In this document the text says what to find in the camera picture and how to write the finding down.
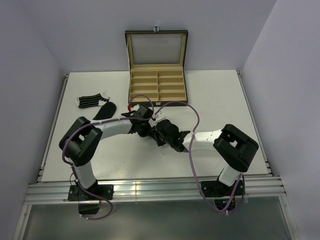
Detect plain black sock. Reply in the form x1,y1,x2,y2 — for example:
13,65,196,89
93,101,117,121

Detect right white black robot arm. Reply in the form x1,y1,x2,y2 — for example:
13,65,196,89
151,119,259,195

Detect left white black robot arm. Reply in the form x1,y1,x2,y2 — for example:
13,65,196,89
59,116,152,200

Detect striped sock with white toe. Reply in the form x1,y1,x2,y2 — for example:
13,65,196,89
76,92,110,109

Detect black compartment box beige lining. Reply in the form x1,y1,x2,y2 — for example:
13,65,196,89
124,30,189,107

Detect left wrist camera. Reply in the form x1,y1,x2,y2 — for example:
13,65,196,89
129,104,154,119

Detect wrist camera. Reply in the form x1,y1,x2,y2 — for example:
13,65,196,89
149,111,166,124
129,104,154,119

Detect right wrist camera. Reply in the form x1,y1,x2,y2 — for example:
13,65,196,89
149,111,166,124

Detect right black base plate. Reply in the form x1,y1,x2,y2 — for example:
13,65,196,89
197,179,245,198

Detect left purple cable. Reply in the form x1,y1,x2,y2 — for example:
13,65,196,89
61,94,157,221

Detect aluminium rail frame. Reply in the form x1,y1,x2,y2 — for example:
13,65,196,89
23,71,287,205

